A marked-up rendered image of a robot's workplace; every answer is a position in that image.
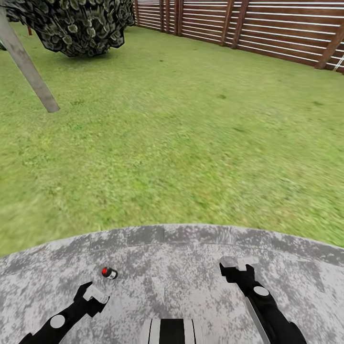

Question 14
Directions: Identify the pesticide atomizer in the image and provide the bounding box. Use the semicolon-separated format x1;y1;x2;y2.
101;267;118;279

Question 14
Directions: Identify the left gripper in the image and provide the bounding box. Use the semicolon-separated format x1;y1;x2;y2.
71;281;106;321

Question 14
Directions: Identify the robot trunk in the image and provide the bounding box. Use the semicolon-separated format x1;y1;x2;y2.
139;319;204;344

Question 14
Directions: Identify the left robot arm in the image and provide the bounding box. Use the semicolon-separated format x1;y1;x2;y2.
19;281;109;344

